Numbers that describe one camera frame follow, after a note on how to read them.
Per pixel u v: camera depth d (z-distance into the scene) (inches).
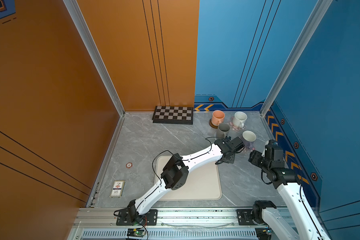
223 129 38.3
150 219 28.7
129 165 36.0
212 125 43.7
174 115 45.3
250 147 37.0
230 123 44.4
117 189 31.9
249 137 39.4
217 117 41.7
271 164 22.4
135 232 27.8
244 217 28.5
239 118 41.6
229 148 25.8
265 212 24.3
